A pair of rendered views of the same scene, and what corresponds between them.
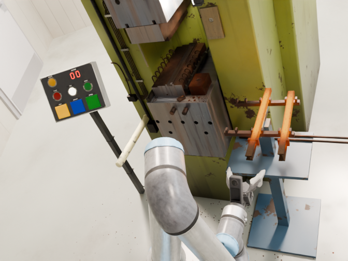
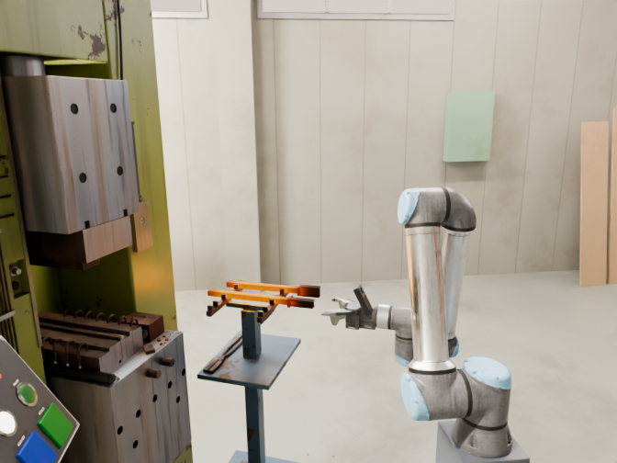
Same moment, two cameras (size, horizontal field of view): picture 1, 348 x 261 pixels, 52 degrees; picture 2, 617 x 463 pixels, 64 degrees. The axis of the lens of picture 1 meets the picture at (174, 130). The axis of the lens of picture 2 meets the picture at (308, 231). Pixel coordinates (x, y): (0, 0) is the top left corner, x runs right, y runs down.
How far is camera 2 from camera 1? 222 cm
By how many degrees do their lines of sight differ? 95
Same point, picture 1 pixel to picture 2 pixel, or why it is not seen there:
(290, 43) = not seen: hidden behind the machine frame
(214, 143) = (185, 415)
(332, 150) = not seen: hidden behind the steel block
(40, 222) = not seen: outside the picture
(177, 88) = (136, 337)
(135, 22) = (101, 216)
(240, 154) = (243, 374)
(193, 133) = (164, 416)
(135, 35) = (95, 243)
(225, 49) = (146, 266)
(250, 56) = (167, 269)
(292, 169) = (286, 344)
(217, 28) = (148, 232)
